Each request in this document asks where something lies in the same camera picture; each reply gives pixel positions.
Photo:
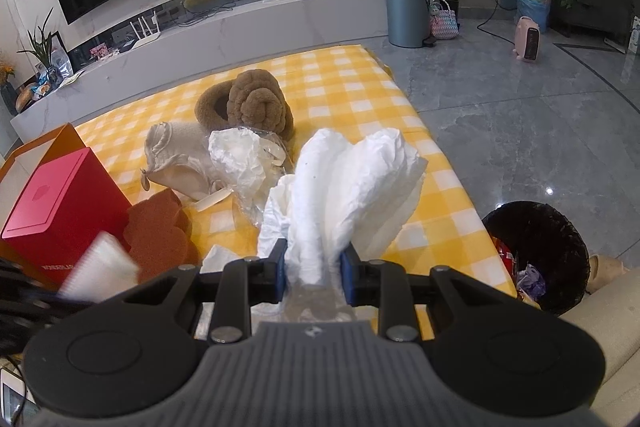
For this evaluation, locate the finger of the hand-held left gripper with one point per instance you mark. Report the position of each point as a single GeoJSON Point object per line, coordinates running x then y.
{"type": "Point", "coordinates": [45, 299]}

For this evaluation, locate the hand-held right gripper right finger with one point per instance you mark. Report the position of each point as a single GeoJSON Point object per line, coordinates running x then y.
{"type": "Point", "coordinates": [350, 279]}

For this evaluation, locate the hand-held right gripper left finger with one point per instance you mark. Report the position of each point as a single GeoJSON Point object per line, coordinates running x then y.
{"type": "Point", "coordinates": [280, 274]}

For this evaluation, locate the white ribbed soft pad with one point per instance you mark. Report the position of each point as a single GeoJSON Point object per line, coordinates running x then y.
{"type": "Point", "coordinates": [97, 267]}

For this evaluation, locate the white padded cloth bundle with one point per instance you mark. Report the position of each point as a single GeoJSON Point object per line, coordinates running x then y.
{"type": "Point", "coordinates": [345, 187]}

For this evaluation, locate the brown felt piece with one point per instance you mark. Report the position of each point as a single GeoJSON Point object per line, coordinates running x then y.
{"type": "Point", "coordinates": [160, 227]}

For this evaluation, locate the orange cardboard box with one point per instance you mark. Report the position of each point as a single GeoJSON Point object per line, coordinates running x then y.
{"type": "Point", "coordinates": [55, 139]}

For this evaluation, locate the red box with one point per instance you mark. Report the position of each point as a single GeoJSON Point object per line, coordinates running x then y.
{"type": "Point", "coordinates": [65, 202]}

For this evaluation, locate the black trash basket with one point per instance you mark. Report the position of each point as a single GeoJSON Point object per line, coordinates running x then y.
{"type": "Point", "coordinates": [545, 237]}

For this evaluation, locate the yellow checked blanket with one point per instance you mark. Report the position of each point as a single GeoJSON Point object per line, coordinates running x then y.
{"type": "Point", "coordinates": [350, 77]}

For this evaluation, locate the bagged bread loaf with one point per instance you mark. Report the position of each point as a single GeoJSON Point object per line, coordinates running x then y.
{"type": "Point", "coordinates": [25, 97]}

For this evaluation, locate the blue snack bag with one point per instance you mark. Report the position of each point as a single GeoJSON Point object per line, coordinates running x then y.
{"type": "Point", "coordinates": [44, 88]}

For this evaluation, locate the vase with yellow flowers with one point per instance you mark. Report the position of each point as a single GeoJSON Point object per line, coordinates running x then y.
{"type": "Point", "coordinates": [7, 87]}

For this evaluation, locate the white marble television cabinet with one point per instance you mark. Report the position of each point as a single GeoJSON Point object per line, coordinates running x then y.
{"type": "Point", "coordinates": [240, 27]}

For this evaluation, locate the pink card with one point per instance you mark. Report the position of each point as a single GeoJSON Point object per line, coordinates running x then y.
{"type": "Point", "coordinates": [98, 52]}

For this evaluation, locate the slim green potted plant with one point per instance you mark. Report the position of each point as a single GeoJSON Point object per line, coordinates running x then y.
{"type": "Point", "coordinates": [42, 44]}

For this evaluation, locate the beige sofa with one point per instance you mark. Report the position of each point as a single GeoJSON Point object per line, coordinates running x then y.
{"type": "Point", "coordinates": [615, 337]}

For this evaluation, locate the white router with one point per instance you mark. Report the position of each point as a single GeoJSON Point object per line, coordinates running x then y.
{"type": "Point", "coordinates": [147, 36]}

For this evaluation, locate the blue-grey trash can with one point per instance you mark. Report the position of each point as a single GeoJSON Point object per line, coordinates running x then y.
{"type": "Point", "coordinates": [407, 12]}

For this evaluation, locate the pastel woven bag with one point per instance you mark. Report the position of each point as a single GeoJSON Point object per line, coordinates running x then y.
{"type": "Point", "coordinates": [444, 22]}

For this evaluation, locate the pink space heater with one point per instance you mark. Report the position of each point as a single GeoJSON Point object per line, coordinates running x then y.
{"type": "Point", "coordinates": [527, 42]}

